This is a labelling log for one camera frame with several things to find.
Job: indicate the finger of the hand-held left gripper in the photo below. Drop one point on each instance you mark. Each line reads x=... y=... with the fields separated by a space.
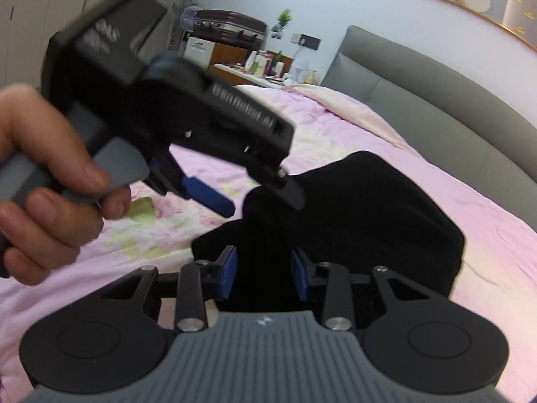
x=289 y=193
x=205 y=195

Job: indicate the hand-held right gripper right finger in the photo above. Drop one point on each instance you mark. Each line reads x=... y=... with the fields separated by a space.
x=301 y=275

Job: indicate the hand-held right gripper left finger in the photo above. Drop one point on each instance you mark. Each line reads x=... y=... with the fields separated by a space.
x=227 y=273

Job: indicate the black pants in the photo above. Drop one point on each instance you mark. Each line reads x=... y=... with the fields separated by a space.
x=356 y=218

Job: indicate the person's left hand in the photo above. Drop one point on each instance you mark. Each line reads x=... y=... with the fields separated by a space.
x=37 y=134

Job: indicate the white cabinet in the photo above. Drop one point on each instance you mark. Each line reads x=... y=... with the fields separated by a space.
x=199 y=52

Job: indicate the wooden nightstand with white top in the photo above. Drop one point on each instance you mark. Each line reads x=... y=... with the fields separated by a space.
x=230 y=61

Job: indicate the standing fan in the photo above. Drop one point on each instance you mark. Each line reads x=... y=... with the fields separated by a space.
x=186 y=12

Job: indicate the dark striped suitcase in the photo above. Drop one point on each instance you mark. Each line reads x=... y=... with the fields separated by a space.
x=230 y=25

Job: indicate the group of cosmetic bottles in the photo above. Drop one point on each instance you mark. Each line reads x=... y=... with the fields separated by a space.
x=264 y=65

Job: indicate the small white table lamp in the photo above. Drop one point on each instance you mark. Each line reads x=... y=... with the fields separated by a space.
x=301 y=67

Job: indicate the small green potted plant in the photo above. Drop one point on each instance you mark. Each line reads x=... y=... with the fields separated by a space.
x=282 y=21

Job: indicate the beige wardrobe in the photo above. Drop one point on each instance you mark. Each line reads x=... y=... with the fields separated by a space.
x=25 y=29

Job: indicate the grey upholstered headboard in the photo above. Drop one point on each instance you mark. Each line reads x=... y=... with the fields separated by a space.
x=440 y=105

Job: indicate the pink floral duvet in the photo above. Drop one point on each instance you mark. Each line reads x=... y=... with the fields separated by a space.
x=482 y=226

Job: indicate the black wall socket panel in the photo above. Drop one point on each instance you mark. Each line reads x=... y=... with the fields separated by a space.
x=308 y=41

